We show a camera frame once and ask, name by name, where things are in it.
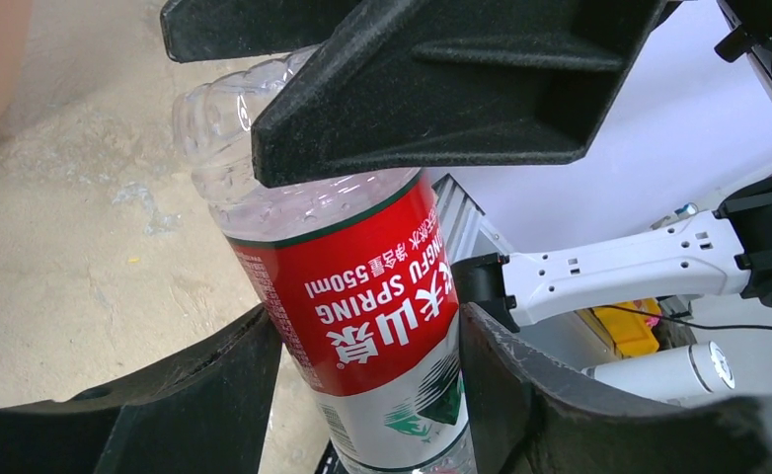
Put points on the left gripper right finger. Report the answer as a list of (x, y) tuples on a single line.
[(529, 413)]

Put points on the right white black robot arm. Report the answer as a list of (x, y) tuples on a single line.
[(714, 252)]

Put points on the red label bottle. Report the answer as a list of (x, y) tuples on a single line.
[(354, 274)]

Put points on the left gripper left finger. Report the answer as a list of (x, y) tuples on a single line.
[(204, 409)]

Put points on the yellow object behind arm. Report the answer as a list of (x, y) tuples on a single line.
[(630, 325)]

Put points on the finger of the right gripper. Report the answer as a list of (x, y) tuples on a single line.
[(403, 84), (207, 30)]

